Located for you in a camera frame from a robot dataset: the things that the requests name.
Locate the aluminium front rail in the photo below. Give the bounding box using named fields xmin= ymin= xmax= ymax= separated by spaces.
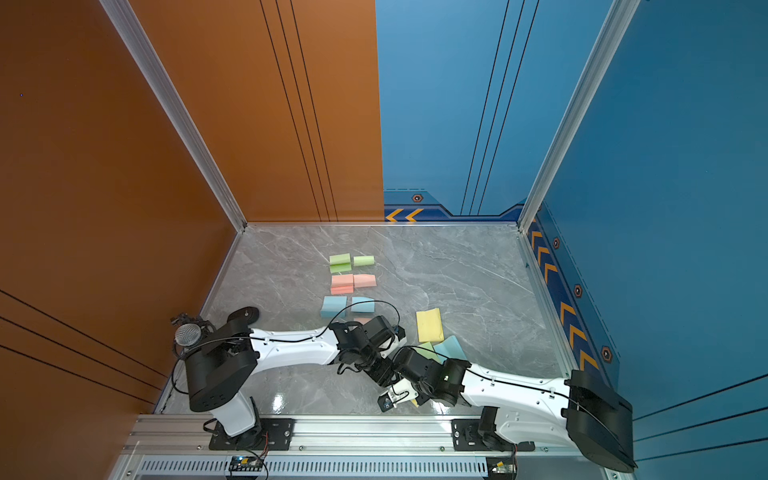
xmin=110 ymin=415 xmax=621 ymax=479

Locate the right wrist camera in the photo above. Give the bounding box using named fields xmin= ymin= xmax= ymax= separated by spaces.
xmin=377 ymin=387 xmax=418 ymax=413

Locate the torn green memo page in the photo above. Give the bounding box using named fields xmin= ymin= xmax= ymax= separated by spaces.
xmin=353 ymin=256 xmax=375 ymax=268

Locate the torn blue memo page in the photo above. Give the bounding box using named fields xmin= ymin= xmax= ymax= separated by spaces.
xmin=350 ymin=297 xmax=376 ymax=313

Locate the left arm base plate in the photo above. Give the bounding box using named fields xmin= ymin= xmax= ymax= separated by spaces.
xmin=203 ymin=417 xmax=296 ymax=452

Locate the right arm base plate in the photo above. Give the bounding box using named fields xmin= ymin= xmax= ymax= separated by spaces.
xmin=451 ymin=418 xmax=536 ymax=454

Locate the circuit board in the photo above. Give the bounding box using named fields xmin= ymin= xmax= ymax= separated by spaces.
xmin=227 ymin=455 xmax=265 ymax=475
xmin=486 ymin=457 xmax=518 ymax=480

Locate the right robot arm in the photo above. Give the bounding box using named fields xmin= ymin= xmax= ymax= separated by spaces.
xmin=388 ymin=346 xmax=637 ymax=473

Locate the torn pink memo page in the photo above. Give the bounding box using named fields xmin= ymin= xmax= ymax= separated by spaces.
xmin=353 ymin=274 xmax=377 ymax=289

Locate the black microphone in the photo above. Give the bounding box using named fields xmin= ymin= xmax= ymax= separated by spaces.
xmin=170 ymin=313 xmax=217 ymax=360

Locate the blue memo pad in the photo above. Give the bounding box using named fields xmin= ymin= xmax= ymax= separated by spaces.
xmin=433 ymin=335 xmax=467 ymax=360
xmin=321 ymin=296 xmax=347 ymax=319

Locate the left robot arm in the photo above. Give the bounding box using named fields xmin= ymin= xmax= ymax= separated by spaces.
xmin=173 ymin=310 xmax=406 ymax=438

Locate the green memo pad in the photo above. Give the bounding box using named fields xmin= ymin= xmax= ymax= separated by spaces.
xmin=329 ymin=253 xmax=352 ymax=274
xmin=417 ymin=342 xmax=439 ymax=361

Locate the black computer mouse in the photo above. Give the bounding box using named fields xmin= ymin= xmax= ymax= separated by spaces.
xmin=227 ymin=306 xmax=260 ymax=325

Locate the right circuit board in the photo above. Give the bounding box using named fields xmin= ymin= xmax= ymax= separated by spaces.
xmin=486 ymin=457 xmax=518 ymax=480

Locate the pink fanned memo pad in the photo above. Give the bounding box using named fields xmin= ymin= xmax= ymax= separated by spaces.
xmin=330 ymin=274 xmax=355 ymax=296

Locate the yellow memo pad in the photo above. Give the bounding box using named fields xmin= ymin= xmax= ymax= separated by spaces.
xmin=416 ymin=308 xmax=445 ymax=343

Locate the left circuit board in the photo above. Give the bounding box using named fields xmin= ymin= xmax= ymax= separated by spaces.
xmin=227 ymin=455 xmax=265 ymax=475

